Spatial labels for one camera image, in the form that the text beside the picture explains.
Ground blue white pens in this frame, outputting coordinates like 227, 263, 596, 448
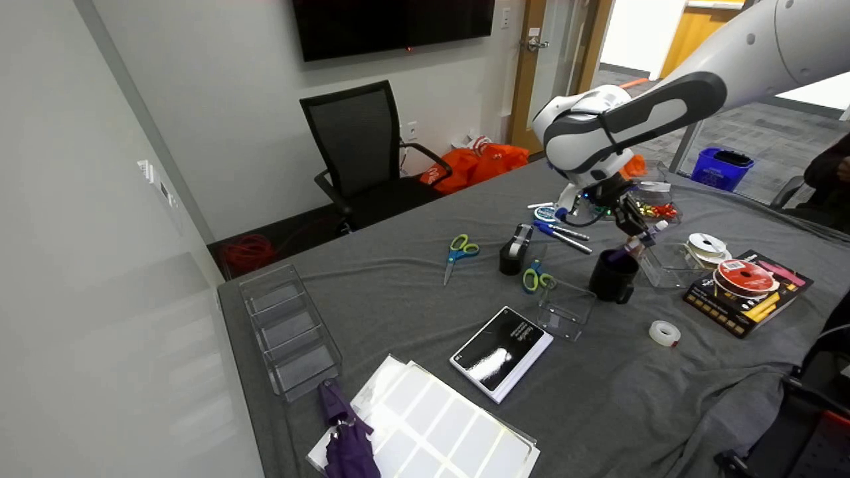
534, 219, 592, 254

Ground orange tissue paper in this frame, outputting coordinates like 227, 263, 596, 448
620, 154, 648, 181

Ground white ribbon spool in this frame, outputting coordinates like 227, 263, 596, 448
686, 231, 731, 266

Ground black office chair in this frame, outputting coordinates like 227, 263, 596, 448
301, 80, 453, 231

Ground orange plastic bag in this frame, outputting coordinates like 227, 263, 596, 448
418, 142, 532, 193

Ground clear plastic tray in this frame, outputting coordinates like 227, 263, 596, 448
240, 268, 337, 400

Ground white marker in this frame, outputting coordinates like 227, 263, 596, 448
629, 219, 669, 258

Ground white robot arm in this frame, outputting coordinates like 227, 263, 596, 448
532, 0, 850, 212

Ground green handled scissors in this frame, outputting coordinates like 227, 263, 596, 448
443, 232, 480, 275

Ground clear small box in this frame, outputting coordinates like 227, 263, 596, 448
640, 244, 686, 289

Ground wall television screen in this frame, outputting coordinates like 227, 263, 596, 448
289, 0, 495, 61

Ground clear acrylic holder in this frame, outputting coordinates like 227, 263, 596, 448
539, 287, 596, 340

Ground purple cloth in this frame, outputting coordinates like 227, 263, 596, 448
318, 378, 380, 478

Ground red cable coil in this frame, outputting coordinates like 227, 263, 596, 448
220, 232, 284, 275

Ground blue green small scissors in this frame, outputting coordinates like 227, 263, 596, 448
522, 260, 555, 293

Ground clear tape roll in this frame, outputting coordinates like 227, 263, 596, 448
648, 321, 681, 347

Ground black cup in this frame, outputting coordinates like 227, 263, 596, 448
591, 250, 640, 303

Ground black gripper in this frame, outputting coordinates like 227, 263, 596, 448
583, 174, 648, 235

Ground blue recycling bin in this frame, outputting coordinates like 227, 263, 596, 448
692, 145, 753, 191

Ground wooden door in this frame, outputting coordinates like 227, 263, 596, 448
504, 0, 615, 150

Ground blue ribbon spool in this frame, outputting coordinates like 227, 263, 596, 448
526, 202, 577, 223

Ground box of gift bows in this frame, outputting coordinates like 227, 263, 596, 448
643, 202, 681, 219

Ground red ribbon spool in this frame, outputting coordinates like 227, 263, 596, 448
713, 260, 779, 296

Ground white label sheets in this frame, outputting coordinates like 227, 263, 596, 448
305, 352, 542, 478

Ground black yellow product box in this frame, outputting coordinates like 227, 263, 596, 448
684, 250, 810, 337

